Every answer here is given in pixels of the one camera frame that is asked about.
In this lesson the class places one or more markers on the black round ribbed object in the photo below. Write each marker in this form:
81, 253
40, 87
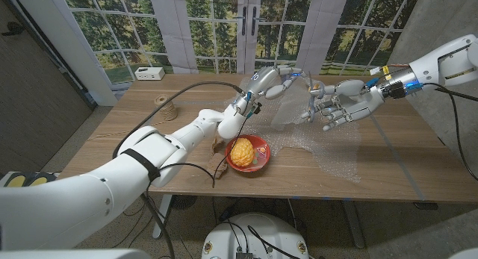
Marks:
183, 202

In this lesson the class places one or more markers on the white power strip box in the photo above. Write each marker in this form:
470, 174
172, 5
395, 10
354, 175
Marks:
149, 73

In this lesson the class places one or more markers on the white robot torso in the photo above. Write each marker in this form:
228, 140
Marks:
284, 236

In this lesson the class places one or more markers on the black wall hook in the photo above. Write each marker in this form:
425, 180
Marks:
15, 27

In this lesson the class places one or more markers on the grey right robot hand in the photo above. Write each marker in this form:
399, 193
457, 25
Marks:
351, 100

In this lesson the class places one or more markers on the printed forest window backdrop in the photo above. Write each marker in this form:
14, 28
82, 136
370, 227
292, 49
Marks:
123, 27

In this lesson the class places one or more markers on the yellow black foot pedal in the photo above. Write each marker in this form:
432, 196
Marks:
16, 180

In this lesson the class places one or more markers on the white table leg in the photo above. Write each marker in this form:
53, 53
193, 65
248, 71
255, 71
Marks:
164, 218

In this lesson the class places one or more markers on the grey table leg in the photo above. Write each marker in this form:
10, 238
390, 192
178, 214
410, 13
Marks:
354, 225

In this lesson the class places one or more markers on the yellow textured toy fruit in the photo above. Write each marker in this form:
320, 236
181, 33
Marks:
242, 152

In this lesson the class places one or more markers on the small wrapped candy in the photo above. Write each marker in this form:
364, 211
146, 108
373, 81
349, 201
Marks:
261, 151

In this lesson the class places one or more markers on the black flat floor plate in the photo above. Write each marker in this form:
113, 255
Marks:
425, 206

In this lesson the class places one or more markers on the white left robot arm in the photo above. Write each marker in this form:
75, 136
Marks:
93, 192

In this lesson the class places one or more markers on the crumpled beige cloth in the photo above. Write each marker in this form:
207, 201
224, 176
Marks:
217, 163

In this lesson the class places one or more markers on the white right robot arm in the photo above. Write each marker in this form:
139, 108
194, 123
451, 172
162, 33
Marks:
437, 66

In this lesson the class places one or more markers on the red bowl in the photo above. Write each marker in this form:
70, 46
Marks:
263, 160

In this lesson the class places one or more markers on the brown twine spool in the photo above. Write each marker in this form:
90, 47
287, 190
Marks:
166, 106

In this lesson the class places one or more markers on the clear bubble wrap sheet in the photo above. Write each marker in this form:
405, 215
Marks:
328, 139

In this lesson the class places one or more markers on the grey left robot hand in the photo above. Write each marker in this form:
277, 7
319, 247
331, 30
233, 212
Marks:
261, 81

